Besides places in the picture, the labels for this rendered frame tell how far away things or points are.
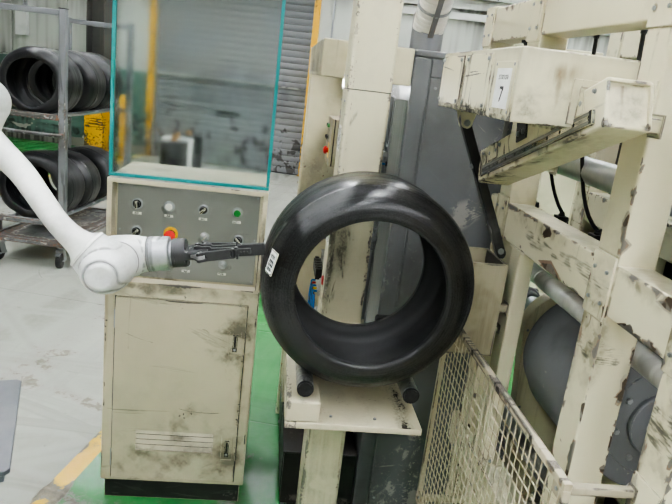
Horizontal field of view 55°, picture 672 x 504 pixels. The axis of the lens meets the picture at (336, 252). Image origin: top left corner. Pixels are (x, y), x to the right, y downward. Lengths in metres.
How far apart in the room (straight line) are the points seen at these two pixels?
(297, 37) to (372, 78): 9.10
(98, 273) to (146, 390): 1.12
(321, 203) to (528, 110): 0.54
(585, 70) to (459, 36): 9.43
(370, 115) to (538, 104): 0.67
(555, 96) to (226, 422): 1.77
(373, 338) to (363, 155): 0.54
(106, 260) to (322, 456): 1.08
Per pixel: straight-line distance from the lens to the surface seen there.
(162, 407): 2.60
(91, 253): 1.54
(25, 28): 12.73
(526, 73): 1.35
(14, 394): 2.23
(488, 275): 2.00
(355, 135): 1.90
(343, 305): 2.02
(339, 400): 1.88
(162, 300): 2.42
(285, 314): 1.63
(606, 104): 1.30
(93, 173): 5.81
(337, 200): 1.57
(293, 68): 10.97
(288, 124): 11.02
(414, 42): 2.51
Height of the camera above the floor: 1.68
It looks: 15 degrees down
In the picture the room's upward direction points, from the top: 7 degrees clockwise
